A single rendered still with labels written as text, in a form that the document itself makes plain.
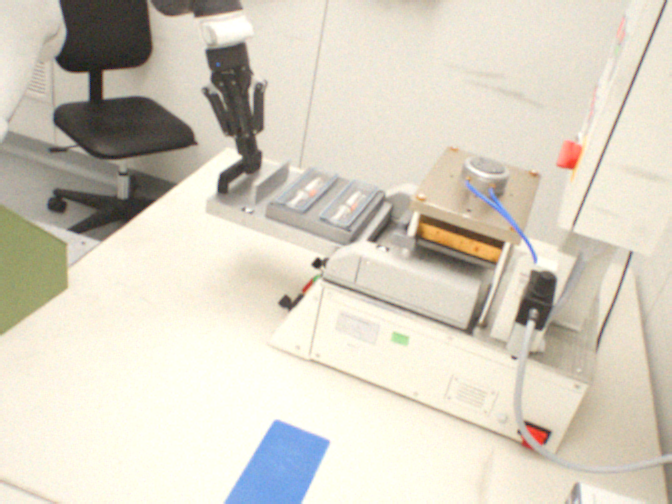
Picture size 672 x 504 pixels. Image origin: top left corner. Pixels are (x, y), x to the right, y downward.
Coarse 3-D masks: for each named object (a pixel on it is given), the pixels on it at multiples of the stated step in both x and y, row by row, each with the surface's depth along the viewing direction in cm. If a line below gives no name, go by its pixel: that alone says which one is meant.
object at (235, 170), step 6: (258, 150) 136; (258, 156) 135; (240, 162) 130; (258, 162) 136; (228, 168) 126; (234, 168) 127; (240, 168) 128; (222, 174) 124; (228, 174) 125; (234, 174) 127; (240, 174) 129; (222, 180) 125; (228, 180) 125; (222, 186) 125; (228, 186) 126; (222, 192) 126
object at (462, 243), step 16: (432, 224) 111; (448, 224) 112; (432, 240) 112; (448, 240) 111; (464, 240) 110; (480, 240) 110; (496, 240) 110; (464, 256) 111; (480, 256) 110; (496, 256) 109
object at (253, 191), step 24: (264, 168) 138; (288, 168) 135; (216, 192) 126; (240, 192) 128; (264, 192) 127; (216, 216) 124; (240, 216) 122; (264, 216) 122; (384, 216) 130; (288, 240) 121; (312, 240) 119; (360, 240) 121
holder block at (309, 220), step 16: (336, 192) 129; (384, 192) 133; (272, 208) 121; (320, 208) 123; (368, 208) 126; (304, 224) 120; (320, 224) 118; (352, 224) 120; (336, 240) 119; (352, 240) 119
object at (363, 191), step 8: (352, 184) 131; (360, 184) 132; (368, 184) 133; (344, 192) 128; (352, 192) 129; (360, 192) 129; (368, 192) 130; (336, 200) 125; (344, 200) 125; (352, 200) 126; (360, 200) 126; (368, 200) 127; (328, 208) 121; (336, 208) 122; (344, 208) 122; (352, 208) 123; (360, 208) 124; (328, 216) 119; (336, 216) 119; (344, 216) 120; (352, 216) 120
